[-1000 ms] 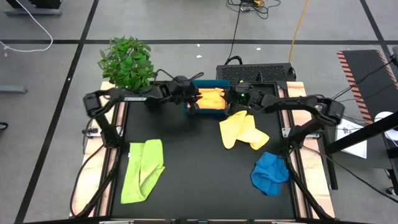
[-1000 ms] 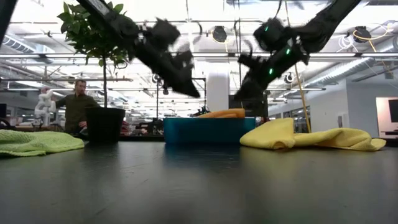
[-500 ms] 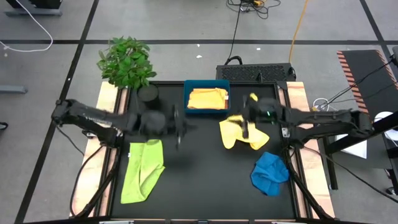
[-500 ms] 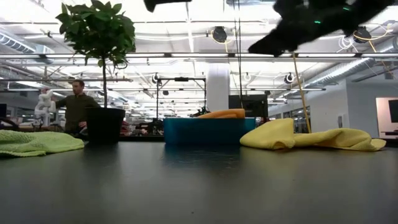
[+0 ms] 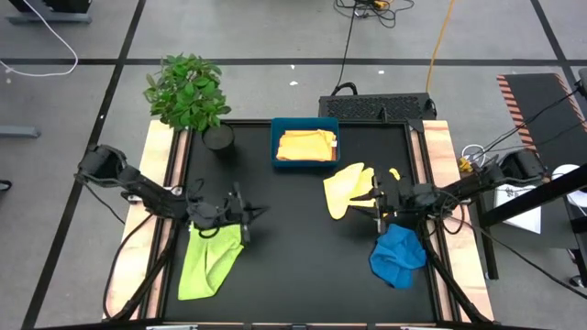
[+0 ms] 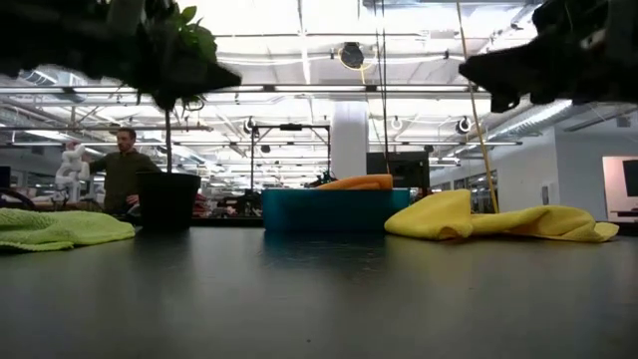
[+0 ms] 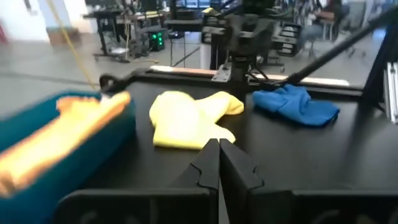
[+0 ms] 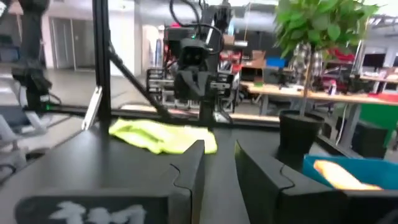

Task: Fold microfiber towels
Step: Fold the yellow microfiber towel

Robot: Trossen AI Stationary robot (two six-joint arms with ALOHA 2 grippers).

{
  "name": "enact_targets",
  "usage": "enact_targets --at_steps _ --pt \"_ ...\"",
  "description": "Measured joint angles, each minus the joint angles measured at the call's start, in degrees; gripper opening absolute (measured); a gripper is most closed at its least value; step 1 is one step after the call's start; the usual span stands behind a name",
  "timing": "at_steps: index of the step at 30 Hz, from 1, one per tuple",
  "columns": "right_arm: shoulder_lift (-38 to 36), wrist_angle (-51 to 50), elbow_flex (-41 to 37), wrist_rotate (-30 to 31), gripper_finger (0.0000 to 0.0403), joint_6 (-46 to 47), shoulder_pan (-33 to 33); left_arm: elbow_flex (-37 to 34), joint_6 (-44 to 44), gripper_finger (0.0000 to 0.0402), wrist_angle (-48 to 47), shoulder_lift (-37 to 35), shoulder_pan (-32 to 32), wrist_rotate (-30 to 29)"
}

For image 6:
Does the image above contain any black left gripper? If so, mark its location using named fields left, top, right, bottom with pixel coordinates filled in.
left=0, top=0, right=243, bottom=109

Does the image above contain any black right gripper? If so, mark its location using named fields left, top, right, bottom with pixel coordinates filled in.
left=458, top=0, right=638, bottom=112

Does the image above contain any pale yellow microfiber towel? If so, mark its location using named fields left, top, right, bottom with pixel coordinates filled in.
left=383, top=188, right=621, bottom=244

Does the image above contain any orange microfiber towel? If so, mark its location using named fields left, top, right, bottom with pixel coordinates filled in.
left=316, top=174, right=395, bottom=191

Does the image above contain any lime green microfiber towel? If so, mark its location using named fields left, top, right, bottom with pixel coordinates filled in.
left=0, top=207, right=137, bottom=252

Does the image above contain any green leafy plant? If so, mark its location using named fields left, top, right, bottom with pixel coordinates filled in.
left=144, top=0, right=220, bottom=174

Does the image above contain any person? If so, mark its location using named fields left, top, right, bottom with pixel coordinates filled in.
left=89, top=127, right=161, bottom=215

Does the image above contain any black plant pot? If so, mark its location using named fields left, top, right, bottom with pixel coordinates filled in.
left=136, top=172, right=202, bottom=233

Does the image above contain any white square column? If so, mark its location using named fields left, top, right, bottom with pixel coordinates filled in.
left=331, top=102, right=370, bottom=180

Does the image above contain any teal plastic bin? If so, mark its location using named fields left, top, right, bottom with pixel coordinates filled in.
left=261, top=187, right=412, bottom=233

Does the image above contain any yellow cable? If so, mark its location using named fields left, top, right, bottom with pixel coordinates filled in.
left=456, top=0, right=500, bottom=214

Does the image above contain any black robot station frame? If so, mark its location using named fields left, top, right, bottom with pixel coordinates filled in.
left=248, top=123, right=333, bottom=193

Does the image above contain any black power cable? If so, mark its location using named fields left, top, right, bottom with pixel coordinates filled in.
left=372, top=0, right=391, bottom=174

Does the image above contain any black ceiling cable reel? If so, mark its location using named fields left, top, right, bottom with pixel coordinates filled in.
left=338, top=41, right=367, bottom=70

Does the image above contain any black wall monitor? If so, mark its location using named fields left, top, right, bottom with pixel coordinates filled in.
left=621, top=159, right=638, bottom=198

